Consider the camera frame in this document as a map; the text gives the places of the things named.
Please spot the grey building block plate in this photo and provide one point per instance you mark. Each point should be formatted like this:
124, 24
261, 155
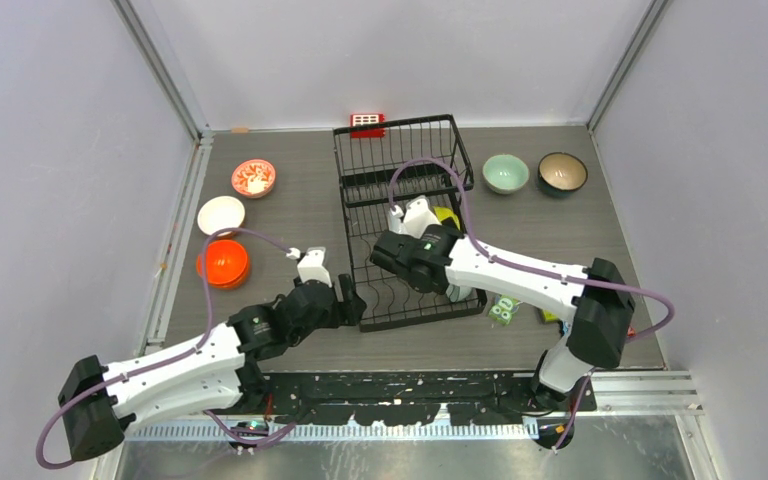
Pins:
548, 317

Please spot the celadon bowl with flower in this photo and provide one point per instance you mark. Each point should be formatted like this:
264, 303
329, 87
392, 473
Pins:
505, 174

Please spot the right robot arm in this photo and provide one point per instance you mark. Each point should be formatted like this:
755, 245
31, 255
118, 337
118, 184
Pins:
593, 301

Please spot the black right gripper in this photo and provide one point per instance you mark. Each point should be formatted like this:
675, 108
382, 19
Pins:
419, 236

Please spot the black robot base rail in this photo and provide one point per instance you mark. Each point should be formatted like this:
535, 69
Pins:
404, 398

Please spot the dark blue glazed bowl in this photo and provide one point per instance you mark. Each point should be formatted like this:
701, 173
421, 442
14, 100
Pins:
560, 175

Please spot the yellow-green bowl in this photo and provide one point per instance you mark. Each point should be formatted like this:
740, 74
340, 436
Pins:
446, 216

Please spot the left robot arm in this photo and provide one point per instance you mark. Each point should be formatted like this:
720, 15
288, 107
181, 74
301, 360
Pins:
102, 403

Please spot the mint textured bowl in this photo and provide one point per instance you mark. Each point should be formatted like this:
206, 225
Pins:
456, 293

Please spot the red box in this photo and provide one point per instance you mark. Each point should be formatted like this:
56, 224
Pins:
367, 125

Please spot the black wire dish rack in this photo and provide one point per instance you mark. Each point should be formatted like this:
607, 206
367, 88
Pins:
400, 175

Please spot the green owl toy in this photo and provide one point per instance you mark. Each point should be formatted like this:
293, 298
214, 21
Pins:
503, 309

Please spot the white bowl red floral pattern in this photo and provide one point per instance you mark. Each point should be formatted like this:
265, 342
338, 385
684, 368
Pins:
254, 178

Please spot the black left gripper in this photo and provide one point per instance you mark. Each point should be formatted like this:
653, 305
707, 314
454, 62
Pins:
350, 309

